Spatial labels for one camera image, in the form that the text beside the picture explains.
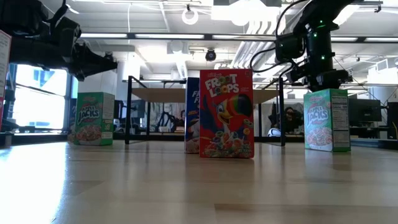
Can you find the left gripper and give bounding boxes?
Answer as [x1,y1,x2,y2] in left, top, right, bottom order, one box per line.
[9,36,118,82]

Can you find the green Apple Jacks cereal box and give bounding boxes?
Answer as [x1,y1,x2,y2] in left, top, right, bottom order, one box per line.
[303,88,351,152]
[73,91,115,146]

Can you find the blue Frosted Flakes cereal box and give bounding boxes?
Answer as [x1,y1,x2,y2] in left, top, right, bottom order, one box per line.
[184,77,201,154]
[67,98,76,143]

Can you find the red Froot Loops cereal box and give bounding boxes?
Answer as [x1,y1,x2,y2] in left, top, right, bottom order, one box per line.
[199,68,255,159]

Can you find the black-framed wooden shelf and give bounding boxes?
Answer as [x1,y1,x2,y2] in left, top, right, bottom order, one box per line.
[125,75,286,147]

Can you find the black computer monitor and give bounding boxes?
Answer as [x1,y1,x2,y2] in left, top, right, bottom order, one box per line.
[113,99,125,121]
[130,99,146,119]
[348,98,382,123]
[387,101,398,140]

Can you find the person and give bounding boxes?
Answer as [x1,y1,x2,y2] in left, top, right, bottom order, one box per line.
[172,109,186,133]
[281,106,305,134]

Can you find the white ceiling vent box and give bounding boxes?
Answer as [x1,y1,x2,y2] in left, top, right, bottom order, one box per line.
[374,58,389,72]

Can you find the large bright window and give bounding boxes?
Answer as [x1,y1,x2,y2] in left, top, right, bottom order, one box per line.
[12,63,70,131]

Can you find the white ceiling ducts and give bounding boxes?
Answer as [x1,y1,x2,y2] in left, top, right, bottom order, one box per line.
[231,18,282,69]

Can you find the blue mat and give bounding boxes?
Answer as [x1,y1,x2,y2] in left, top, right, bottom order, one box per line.
[350,138,398,151]

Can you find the long linear ceiling light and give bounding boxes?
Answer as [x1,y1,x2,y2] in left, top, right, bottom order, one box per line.
[80,32,398,43]

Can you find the white ceiling air unit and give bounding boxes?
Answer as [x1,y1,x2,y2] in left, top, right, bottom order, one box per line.
[166,40,189,55]

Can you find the bright ceiling light panel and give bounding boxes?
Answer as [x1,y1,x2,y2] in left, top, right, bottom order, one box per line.
[211,0,282,27]

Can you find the small grey block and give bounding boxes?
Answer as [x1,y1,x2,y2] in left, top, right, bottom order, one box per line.
[0,132,14,149]

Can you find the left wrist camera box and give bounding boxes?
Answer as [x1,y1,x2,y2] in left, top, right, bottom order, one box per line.
[51,17,82,62]

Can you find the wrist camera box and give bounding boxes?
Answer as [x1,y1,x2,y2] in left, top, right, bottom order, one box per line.
[275,32,306,62]
[51,17,82,62]

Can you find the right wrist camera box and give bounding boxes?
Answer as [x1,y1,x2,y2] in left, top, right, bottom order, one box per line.
[275,32,306,62]

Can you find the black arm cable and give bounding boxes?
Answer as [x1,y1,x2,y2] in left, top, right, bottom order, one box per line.
[249,46,295,78]
[275,0,308,35]

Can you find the white ring pendant lamp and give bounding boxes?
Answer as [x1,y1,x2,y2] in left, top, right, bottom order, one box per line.
[182,7,200,26]

